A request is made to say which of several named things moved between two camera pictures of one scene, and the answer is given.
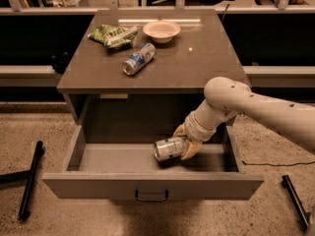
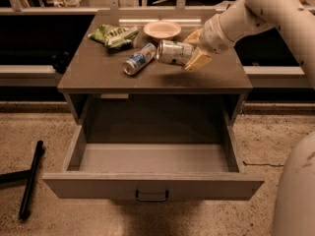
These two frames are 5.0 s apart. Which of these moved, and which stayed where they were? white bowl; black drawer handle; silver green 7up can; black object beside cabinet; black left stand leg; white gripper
Moved: silver green 7up can; white gripper
Stayed: black drawer handle; black object beside cabinet; white bowl; black left stand leg
